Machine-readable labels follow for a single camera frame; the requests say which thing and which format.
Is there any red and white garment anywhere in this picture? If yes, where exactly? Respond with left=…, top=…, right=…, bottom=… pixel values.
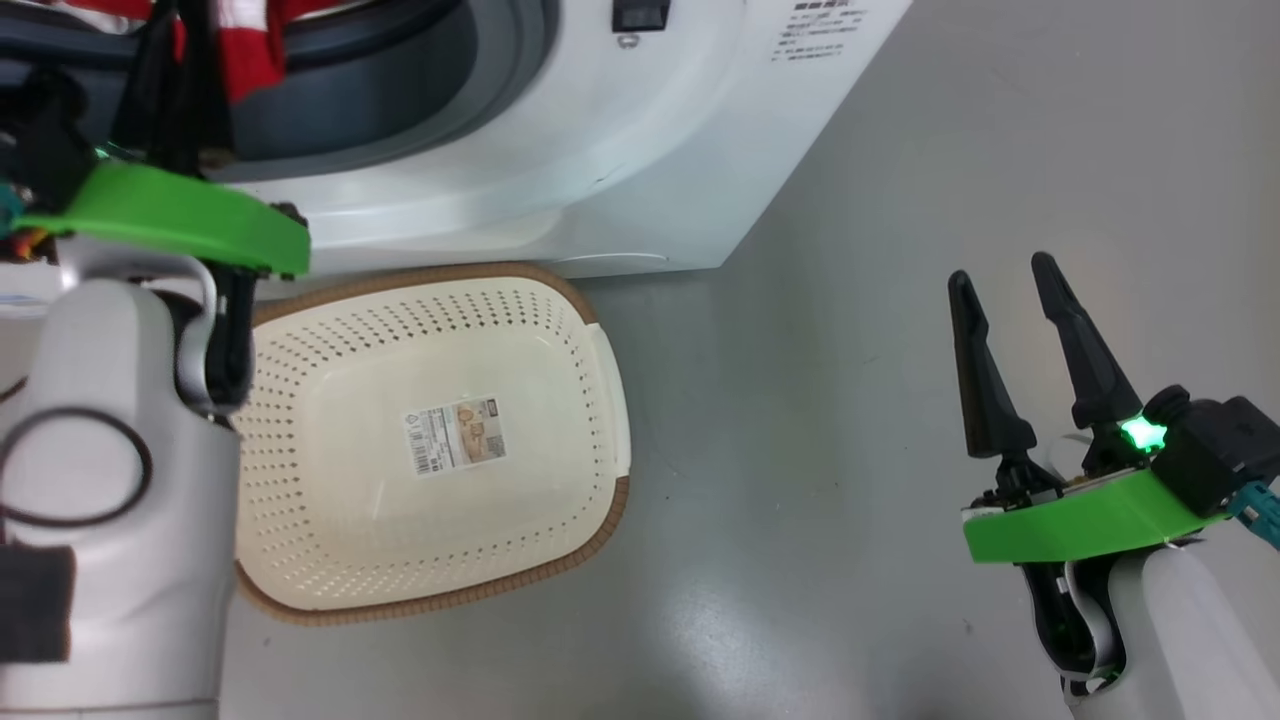
left=55, top=0, right=336, bottom=103

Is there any cream perforated laundry basket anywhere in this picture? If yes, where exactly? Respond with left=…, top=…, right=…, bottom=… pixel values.
left=235, top=262, right=632, bottom=627

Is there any paper product label sticker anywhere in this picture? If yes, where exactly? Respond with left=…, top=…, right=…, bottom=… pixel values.
left=403, top=398, right=507, bottom=478

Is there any white front-load washing machine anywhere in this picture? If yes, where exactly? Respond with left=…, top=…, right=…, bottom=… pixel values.
left=0, top=0, right=913, bottom=313

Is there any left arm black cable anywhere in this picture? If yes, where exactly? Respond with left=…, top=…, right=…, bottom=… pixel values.
left=0, top=185, right=153, bottom=529

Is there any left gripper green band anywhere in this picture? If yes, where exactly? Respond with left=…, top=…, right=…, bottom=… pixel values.
left=18, top=0, right=311, bottom=411

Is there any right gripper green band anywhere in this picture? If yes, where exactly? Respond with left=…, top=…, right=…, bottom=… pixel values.
left=947, top=252, right=1233, bottom=693

